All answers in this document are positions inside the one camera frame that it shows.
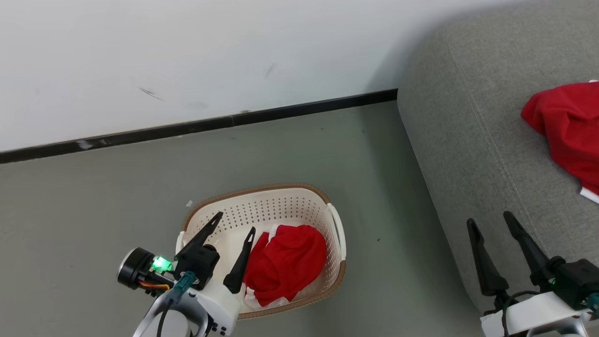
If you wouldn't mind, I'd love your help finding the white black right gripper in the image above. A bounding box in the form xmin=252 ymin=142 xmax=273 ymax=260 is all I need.
xmin=466 ymin=212 xmax=599 ymax=337

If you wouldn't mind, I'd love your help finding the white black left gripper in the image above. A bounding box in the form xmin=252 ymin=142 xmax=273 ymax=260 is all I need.
xmin=175 ymin=212 xmax=257 ymax=336

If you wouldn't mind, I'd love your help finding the red garment with white trim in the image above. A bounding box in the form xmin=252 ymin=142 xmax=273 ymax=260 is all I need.
xmin=242 ymin=224 xmax=328 ymax=309
xmin=520 ymin=81 xmax=599 ymax=205

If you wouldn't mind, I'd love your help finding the grey fabric sofa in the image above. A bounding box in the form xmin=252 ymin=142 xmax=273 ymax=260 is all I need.
xmin=397 ymin=0 xmax=599 ymax=323

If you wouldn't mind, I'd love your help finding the cream perforated laundry basket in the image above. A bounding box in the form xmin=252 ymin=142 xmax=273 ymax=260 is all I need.
xmin=175 ymin=183 xmax=347 ymax=321

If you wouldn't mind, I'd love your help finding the dark grey baseboard strip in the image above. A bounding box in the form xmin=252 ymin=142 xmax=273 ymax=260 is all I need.
xmin=0 ymin=88 xmax=399 ymax=165

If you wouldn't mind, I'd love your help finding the black cable with teal plug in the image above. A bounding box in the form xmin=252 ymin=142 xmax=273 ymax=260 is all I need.
xmin=156 ymin=271 xmax=197 ymax=337

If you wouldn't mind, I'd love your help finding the thin black cable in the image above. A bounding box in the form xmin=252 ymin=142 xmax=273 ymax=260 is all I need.
xmin=500 ymin=290 xmax=543 ymax=337

